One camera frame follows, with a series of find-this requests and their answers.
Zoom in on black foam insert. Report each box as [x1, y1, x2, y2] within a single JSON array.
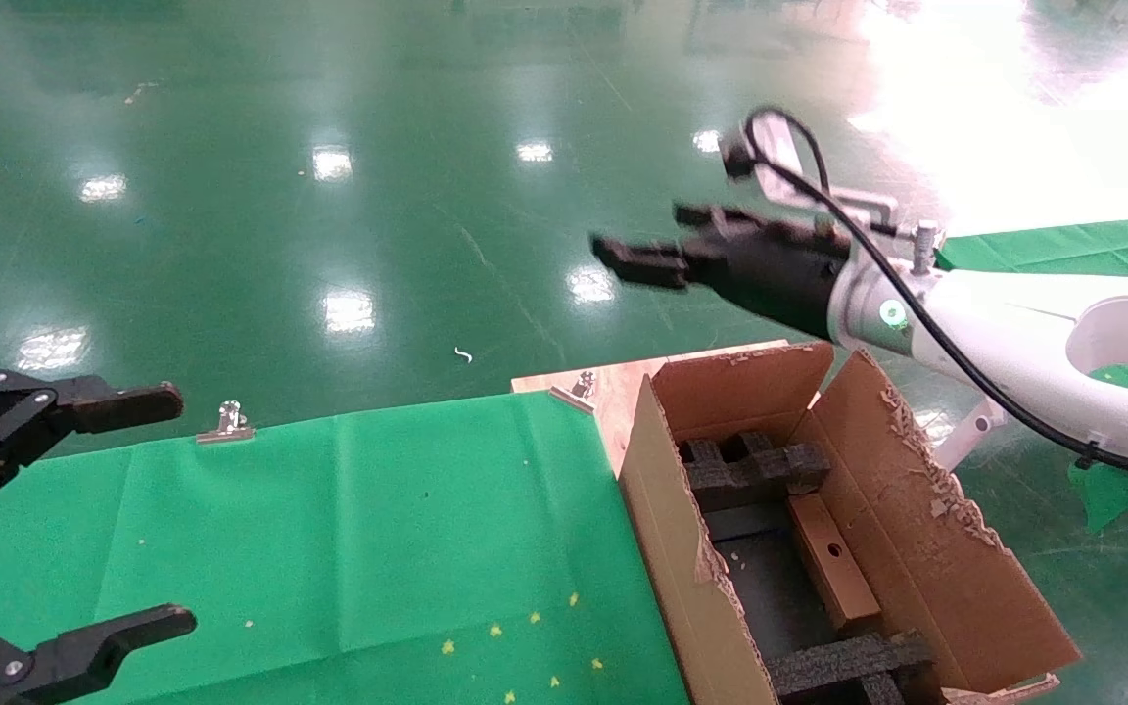
[[679, 431, 831, 513], [768, 630, 937, 705]]

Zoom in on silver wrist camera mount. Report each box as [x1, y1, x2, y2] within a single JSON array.
[[721, 132, 947, 280]]

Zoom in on silver binder clip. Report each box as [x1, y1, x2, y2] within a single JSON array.
[[549, 370, 599, 414], [196, 399, 258, 444]]

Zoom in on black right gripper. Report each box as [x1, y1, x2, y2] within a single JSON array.
[[590, 203, 854, 342]]

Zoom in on black cable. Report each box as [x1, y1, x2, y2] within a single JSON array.
[[740, 106, 1128, 705]]

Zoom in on white T-shaped stand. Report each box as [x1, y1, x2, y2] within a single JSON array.
[[931, 397, 1008, 473]]

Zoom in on large open cardboard carton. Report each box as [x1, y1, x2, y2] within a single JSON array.
[[618, 340, 1084, 705]]

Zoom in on long cardboard box with hole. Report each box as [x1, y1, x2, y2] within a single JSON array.
[[785, 493, 885, 637]]

